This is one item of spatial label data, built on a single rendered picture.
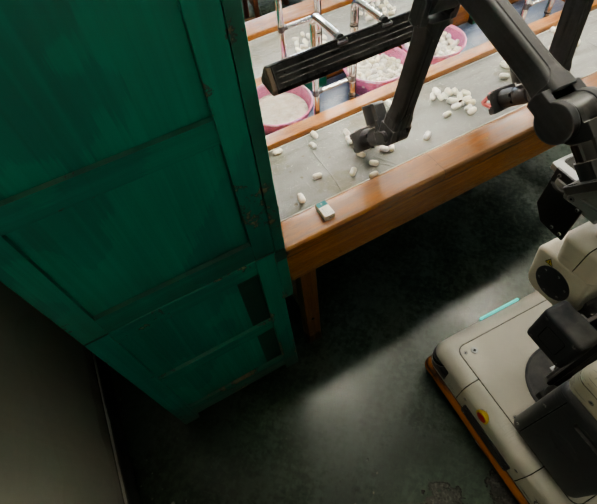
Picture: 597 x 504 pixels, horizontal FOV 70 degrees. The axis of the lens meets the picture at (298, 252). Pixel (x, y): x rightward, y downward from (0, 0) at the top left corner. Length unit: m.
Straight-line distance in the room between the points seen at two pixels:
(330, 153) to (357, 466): 1.15
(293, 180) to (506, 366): 0.97
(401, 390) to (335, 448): 0.35
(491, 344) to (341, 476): 0.73
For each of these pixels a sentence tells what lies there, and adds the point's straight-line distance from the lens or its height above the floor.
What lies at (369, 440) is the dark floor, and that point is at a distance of 1.81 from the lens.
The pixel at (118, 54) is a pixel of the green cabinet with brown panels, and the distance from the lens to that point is 0.72.
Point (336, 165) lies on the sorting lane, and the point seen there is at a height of 0.74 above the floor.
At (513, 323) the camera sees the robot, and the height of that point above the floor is 0.28.
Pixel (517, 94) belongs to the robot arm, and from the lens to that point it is 1.51.
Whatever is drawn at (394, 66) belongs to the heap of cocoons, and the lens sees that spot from 1.91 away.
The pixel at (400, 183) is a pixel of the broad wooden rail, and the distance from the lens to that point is 1.39.
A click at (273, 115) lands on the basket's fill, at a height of 0.73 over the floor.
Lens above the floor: 1.77
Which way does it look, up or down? 56 degrees down
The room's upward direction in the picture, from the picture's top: 8 degrees counter-clockwise
